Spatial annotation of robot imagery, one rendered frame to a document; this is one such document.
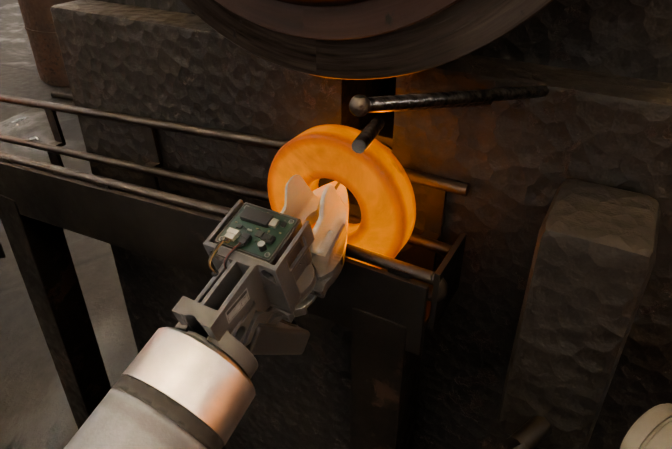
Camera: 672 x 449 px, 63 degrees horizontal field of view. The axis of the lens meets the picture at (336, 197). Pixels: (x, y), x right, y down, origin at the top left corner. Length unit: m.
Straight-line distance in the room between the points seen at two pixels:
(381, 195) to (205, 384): 0.23
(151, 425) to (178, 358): 0.04
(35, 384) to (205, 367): 1.13
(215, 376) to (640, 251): 0.31
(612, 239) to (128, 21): 0.59
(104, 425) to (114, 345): 1.13
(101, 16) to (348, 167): 0.41
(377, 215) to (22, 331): 1.29
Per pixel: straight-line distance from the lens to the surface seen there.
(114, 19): 0.77
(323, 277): 0.48
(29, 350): 1.61
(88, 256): 1.88
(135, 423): 0.40
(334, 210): 0.51
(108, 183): 0.74
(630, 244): 0.44
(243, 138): 0.66
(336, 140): 0.51
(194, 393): 0.40
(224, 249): 0.44
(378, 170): 0.50
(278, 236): 0.44
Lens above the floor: 1.03
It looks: 31 degrees down
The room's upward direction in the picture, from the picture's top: straight up
